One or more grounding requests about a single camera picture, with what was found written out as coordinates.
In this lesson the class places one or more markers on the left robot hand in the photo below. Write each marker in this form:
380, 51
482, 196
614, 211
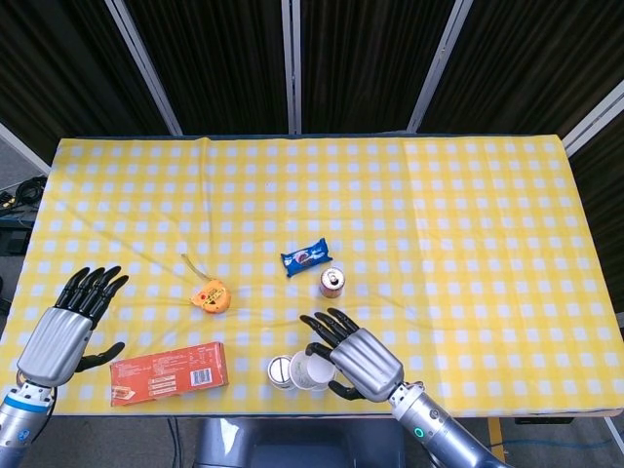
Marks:
56, 343

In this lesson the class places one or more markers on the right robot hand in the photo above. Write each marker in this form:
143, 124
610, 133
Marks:
368, 363

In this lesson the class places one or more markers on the paper cup with fern print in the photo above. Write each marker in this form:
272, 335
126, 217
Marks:
317, 371

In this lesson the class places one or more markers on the paper cup with black circle mark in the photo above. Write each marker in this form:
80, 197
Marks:
279, 371

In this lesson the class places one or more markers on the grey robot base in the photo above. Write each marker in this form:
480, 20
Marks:
297, 443

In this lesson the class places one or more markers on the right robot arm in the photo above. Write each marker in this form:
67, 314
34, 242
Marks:
448, 434

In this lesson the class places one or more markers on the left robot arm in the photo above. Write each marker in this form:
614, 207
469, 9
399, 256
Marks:
22, 424

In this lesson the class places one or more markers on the red soda can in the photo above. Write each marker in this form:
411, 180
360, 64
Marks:
333, 284

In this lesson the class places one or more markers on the orange cardboard box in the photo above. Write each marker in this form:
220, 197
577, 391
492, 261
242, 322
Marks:
168, 373

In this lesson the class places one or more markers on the blue cookie packet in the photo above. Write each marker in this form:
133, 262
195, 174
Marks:
307, 257

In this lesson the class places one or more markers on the yellow checked tablecloth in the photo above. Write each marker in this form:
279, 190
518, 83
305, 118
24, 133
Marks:
439, 244

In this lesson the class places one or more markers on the orange tape measure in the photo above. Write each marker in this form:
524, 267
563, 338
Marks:
214, 296

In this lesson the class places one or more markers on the dark partition panel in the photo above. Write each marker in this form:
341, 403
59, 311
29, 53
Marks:
531, 58
53, 68
214, 63
370, 63

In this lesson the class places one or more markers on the white partition post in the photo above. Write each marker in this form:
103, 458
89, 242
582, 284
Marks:
595, 119
144, 68
291, 68
24, 146
439, 68

